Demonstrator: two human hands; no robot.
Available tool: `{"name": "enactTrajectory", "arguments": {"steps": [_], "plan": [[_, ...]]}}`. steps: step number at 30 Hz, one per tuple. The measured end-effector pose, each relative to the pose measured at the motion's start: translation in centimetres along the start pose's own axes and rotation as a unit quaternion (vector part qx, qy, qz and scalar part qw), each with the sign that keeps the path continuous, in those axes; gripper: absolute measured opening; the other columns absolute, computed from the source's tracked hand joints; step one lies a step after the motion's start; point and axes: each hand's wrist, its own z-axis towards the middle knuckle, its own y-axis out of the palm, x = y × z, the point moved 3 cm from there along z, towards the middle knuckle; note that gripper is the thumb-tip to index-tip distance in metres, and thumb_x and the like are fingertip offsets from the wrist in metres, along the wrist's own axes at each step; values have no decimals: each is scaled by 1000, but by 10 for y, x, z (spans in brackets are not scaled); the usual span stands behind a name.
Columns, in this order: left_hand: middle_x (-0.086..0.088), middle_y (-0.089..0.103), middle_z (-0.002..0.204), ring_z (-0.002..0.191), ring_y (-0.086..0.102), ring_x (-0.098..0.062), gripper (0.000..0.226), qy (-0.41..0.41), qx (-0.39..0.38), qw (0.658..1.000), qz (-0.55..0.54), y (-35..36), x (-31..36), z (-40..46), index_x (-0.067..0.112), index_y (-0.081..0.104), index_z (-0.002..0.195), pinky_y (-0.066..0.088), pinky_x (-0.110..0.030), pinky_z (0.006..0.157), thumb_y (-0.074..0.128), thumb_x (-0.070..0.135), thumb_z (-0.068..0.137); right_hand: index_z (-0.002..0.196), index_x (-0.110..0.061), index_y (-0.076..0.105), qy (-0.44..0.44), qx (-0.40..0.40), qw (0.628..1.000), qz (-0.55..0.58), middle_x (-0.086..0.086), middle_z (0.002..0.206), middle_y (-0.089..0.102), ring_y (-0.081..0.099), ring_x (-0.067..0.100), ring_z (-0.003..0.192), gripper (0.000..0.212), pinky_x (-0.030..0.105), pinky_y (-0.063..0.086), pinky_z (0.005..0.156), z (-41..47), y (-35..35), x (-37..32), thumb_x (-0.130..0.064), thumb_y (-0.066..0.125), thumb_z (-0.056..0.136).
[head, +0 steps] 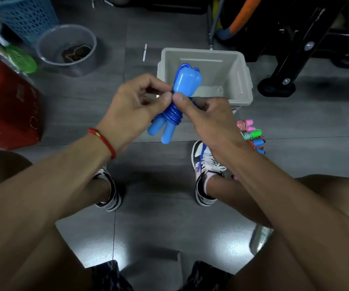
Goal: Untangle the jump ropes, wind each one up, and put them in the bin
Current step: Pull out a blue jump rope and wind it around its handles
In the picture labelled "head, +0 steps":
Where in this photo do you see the person's shoe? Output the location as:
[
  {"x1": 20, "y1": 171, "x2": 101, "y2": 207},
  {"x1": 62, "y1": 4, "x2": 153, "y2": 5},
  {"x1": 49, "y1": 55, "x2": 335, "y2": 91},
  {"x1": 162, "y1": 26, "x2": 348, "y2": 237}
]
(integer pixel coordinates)
[
  {"x1": 191, "y1": 140, "x2": 227, "y2": 207},
  {"x1": 92, "y1": 165, "x2": 123, "y2": 213}
]

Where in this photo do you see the brown tangled strap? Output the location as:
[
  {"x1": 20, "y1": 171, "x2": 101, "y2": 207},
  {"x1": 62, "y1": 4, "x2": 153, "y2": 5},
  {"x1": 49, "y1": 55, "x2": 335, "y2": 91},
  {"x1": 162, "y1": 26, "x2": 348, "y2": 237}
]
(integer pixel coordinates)
[{"x1": 60, "y1": 44, "x2": 94, "y2": 64}]

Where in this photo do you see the multicoloured hula hoop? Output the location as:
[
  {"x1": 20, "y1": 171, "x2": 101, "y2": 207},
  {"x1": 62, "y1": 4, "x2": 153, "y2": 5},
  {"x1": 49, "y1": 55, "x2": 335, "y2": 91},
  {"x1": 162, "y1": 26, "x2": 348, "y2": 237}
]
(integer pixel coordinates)
[{"x1": 216, "y1": 0, "x2": 265, "y2": 41}]

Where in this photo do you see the grey plastic stool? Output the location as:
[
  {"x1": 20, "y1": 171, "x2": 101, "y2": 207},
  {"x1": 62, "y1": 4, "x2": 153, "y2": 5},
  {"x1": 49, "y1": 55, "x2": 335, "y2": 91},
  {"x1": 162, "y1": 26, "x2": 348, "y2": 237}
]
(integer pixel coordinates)
[{"x1": 117, "y1": 248, "x2": 199, "y2": 291}]

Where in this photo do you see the person's right hand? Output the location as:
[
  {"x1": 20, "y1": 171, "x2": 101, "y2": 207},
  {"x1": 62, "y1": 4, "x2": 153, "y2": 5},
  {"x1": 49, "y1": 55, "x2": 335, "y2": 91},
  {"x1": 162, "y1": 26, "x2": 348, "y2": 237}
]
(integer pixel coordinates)
[{"x1": 172, "y1": 92, "x2": 248, "y2": 167}]

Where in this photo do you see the grey plastic basin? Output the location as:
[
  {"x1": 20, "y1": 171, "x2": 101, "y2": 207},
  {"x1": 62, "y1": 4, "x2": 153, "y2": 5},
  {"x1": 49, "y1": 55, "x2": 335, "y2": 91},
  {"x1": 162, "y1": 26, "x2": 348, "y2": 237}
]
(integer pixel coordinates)
[{"x1": 36, "y1": 24, "x2": 98, "y2": 78}]

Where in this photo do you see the green braided jump rope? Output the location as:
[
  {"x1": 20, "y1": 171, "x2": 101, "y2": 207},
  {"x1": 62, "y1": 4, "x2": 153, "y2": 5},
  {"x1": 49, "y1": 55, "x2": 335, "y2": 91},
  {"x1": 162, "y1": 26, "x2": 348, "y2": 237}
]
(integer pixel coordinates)
[{"x1": 240, "y1": 129, "x2": 263, "y2": 141}]

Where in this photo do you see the green spray bottle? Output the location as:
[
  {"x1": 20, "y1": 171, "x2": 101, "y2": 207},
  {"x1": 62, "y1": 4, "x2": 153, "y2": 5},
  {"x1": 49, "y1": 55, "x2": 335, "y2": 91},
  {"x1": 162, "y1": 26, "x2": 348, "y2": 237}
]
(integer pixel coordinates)
[{"x1": 0, "y1": 25, "x2": 38, "y2": 74}]

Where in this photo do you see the person's left shoe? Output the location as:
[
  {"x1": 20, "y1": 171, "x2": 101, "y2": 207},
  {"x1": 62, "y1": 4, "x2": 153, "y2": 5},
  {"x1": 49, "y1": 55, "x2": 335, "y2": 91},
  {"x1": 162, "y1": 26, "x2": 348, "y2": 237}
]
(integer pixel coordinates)
[{"x1": 92, "y1": 165, "x2": 123, "y2": 213}]

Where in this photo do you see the grey plastic storage bin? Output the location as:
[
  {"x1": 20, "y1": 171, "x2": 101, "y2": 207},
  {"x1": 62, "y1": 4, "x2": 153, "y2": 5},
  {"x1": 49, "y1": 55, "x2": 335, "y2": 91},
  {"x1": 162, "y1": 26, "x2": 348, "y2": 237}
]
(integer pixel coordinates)
[{"x1": 157, "y1": 47, "x2": 254, "y2": 114}]

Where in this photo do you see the person's left forearm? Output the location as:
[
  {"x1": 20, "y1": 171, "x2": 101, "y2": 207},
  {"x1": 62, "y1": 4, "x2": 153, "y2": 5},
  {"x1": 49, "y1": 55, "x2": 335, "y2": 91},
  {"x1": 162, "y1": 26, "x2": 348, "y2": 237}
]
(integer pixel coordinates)
[{"x1": 0, "y1": 133, "x2": 116, "y2": 291}]

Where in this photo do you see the black weight machine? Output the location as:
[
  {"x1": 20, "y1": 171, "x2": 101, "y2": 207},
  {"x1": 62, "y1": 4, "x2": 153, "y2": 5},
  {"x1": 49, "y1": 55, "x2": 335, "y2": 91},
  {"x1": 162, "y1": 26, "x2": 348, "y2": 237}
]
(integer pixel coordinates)
[{"x1": 217, "y1": 0, "x2": 349, "y2": 98}]

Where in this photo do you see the person's right shoe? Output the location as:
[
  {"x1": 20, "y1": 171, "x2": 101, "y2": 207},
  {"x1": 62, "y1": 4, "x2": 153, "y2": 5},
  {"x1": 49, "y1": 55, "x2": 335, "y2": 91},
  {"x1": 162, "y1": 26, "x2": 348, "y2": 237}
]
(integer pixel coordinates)
[{"x1": 191, "y1": 140, "x2": 227, "y2": 207}]

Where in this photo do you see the blue foam handle skipping rope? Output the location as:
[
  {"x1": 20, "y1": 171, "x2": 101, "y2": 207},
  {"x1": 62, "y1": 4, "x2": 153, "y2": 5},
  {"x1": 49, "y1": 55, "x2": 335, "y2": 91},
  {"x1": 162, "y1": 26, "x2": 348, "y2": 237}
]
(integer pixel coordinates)
[{"x1": 247, "y1": 137, "x2": 267, "y2": 156}]

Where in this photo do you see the person's right leg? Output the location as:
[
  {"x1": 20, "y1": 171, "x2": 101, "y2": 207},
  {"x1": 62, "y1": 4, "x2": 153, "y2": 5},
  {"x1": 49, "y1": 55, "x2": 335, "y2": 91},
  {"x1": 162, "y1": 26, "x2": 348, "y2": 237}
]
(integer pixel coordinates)
[{"x1": 206, "y1": 174, "x2": 349, "y2": 291}]

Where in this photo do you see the wound pink-handled rope bundle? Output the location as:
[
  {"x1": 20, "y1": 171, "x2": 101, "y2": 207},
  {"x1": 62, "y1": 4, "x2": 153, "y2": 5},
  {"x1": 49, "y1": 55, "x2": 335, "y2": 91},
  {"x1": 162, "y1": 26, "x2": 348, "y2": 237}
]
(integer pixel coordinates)
[{"x1": 236, "y1": 119, "x2": 256, "y2": 133}]

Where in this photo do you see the person's right forearm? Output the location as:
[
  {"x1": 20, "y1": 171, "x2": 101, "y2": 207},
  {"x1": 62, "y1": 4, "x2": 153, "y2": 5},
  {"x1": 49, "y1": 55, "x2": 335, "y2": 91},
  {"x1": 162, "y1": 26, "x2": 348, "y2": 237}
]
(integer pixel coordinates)
[{"x1": 223, "y1": 145, "x2": 349, "y2": 291}]

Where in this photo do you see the person's left hand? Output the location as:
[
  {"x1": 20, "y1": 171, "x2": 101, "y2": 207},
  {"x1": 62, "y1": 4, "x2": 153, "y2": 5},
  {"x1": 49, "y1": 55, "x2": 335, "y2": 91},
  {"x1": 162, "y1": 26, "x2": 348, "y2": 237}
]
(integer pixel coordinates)
[{"x1": 95, "y1": 73, "x2": 174, "y2": 154}]

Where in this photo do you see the blue mesh wastebasket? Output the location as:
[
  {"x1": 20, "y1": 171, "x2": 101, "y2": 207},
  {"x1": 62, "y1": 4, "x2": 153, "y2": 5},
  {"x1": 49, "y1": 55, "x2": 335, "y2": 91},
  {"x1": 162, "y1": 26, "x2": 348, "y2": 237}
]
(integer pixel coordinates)
[{"x1": 0, "y1": 0, "x2": 60, "y2": 47}]

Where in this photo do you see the red paper bag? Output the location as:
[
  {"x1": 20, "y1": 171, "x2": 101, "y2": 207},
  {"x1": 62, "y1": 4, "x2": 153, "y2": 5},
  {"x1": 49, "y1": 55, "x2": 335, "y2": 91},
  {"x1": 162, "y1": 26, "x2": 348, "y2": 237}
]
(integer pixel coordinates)
[{"x1": 0, "y1": 45, "x2": 43, "y2": 151}]

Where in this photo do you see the clear bin lid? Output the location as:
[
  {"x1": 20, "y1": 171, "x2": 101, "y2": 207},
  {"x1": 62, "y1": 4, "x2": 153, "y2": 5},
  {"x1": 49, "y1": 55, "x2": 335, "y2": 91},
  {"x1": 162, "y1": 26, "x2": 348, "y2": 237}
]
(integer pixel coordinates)
[{"x1": 249, "y1": 224, "x2": 274, "y2": 257}]

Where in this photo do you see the red string bracelet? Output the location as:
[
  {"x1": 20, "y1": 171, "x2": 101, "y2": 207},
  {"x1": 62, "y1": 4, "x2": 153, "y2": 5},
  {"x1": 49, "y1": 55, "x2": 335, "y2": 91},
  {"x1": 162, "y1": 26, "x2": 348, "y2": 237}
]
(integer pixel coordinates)
[{"x1": 87, "y1": 127, "x2": 117, "y2": 160}]

